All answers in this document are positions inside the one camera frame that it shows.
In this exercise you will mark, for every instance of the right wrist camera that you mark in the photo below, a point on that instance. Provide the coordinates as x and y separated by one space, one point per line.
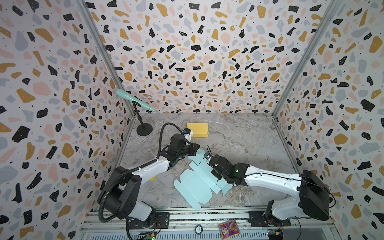
207 156

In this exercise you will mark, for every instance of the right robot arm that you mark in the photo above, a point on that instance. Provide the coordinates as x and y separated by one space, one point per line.
308 195

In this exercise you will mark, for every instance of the light blue paper box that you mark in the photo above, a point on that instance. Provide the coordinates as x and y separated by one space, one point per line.
198 184

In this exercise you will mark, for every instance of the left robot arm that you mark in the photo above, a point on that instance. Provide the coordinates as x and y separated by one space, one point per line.
119 197

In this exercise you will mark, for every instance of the round teal sticker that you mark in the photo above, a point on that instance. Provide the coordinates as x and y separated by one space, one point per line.
198 229

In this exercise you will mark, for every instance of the mint green microphone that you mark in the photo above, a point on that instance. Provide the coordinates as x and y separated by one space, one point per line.
125 95

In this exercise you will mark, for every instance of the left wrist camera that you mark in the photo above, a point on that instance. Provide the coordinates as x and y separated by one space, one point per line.
188 133

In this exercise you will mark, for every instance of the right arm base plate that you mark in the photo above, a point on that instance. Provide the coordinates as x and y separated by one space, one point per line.
258 219

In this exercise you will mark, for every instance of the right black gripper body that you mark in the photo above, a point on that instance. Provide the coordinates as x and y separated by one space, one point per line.
216 163

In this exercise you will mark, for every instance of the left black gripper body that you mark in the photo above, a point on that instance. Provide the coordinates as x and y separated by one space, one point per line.
190 148

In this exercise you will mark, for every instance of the colourful card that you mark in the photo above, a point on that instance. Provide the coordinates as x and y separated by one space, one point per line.
229 229

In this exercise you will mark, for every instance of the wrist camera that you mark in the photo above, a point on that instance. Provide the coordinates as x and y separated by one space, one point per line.
207 156
188 133

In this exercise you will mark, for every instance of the yellow paper box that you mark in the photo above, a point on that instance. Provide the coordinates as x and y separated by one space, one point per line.
200 130

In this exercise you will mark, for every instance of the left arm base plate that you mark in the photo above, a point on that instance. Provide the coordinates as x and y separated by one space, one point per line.
154 221

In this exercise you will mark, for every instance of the black microphone stand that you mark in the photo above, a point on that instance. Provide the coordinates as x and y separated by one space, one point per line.
143 129

